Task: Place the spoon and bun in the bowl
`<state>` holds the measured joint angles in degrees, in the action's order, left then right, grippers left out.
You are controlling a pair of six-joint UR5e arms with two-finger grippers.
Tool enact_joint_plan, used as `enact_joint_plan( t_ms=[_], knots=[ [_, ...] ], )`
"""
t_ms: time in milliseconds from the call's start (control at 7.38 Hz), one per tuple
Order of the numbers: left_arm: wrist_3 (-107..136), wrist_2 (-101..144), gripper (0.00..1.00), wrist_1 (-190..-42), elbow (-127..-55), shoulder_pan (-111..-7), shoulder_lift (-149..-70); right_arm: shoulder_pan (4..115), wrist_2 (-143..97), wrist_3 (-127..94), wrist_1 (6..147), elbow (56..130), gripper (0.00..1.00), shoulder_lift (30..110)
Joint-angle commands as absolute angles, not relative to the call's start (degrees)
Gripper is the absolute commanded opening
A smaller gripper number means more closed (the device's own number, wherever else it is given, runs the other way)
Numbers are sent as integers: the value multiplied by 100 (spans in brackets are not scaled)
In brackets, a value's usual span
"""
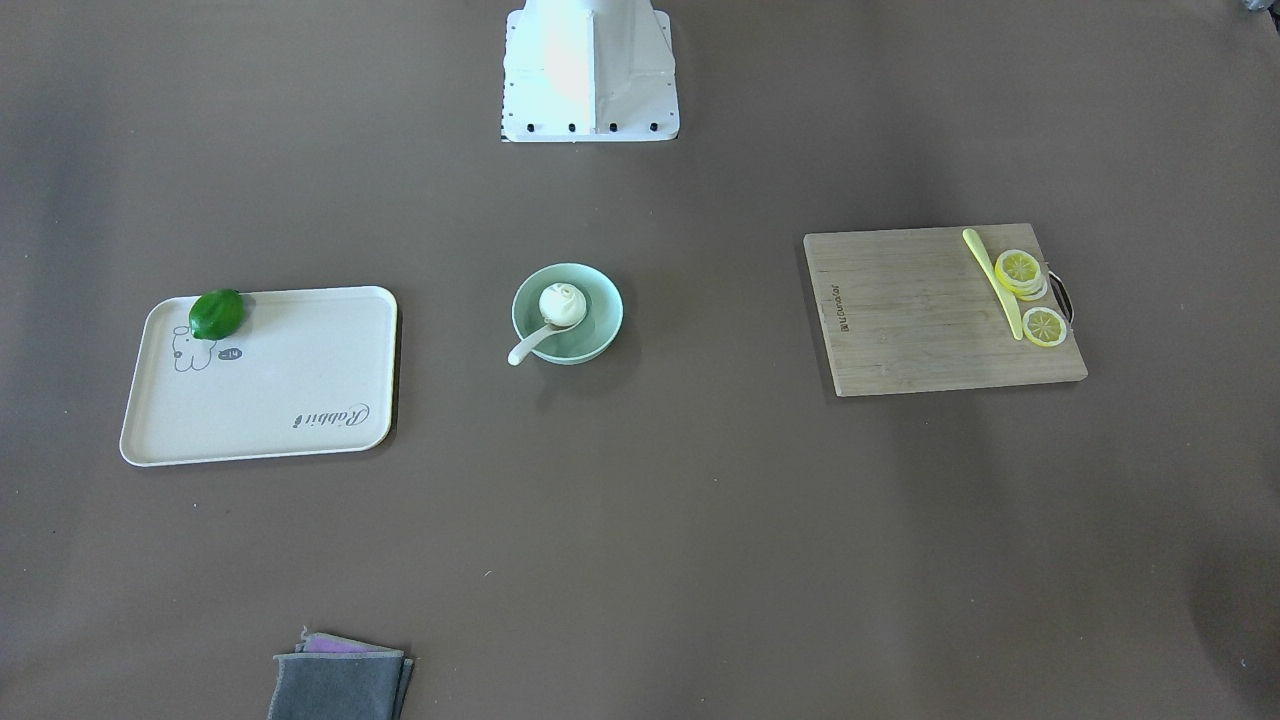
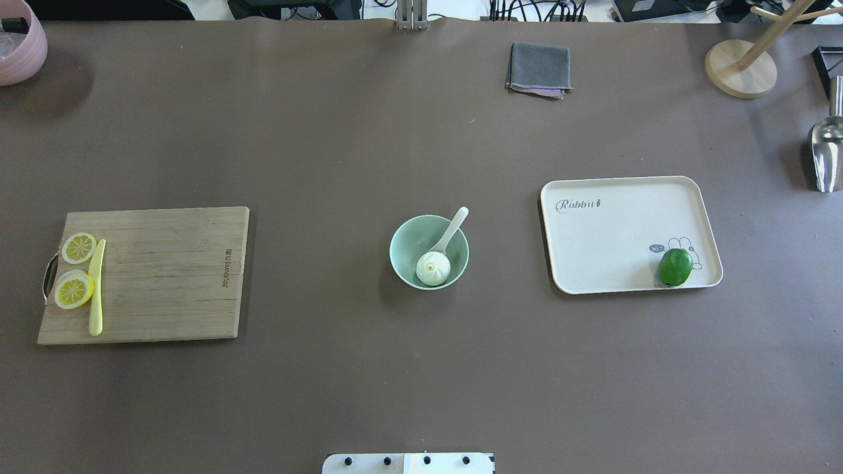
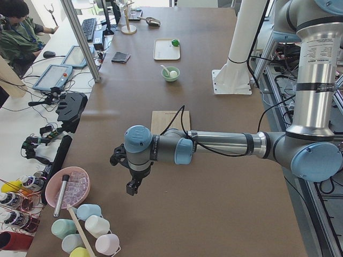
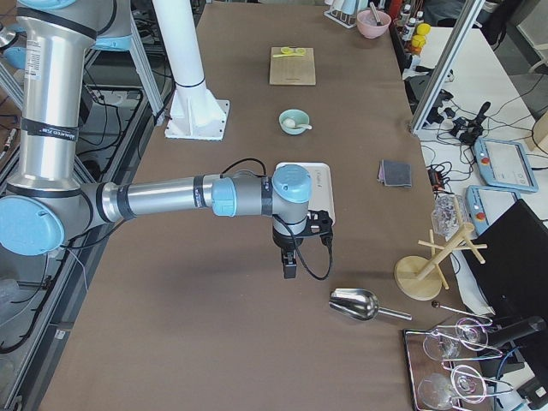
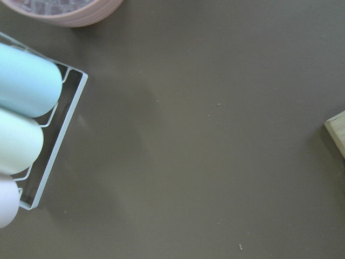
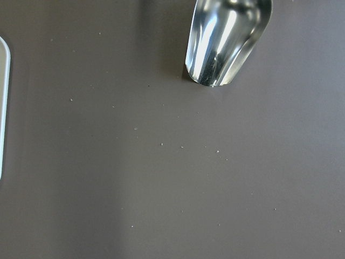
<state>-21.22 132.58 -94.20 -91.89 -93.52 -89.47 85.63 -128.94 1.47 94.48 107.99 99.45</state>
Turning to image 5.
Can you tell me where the pink bowl with ice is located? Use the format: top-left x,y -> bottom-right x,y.
2,1 -> 122,28

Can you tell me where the light blue cup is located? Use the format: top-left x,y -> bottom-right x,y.
1,43 -> 63,118

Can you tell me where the white cup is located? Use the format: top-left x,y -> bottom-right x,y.
1,108 -> 44,175

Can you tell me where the wooden cutting board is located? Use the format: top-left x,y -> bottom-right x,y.
324,111 -> 345,158

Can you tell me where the pink cup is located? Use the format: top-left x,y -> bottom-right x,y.
0,174 -> 20,228

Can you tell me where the white wire cup rack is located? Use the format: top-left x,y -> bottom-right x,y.
1,32 -> 88,210

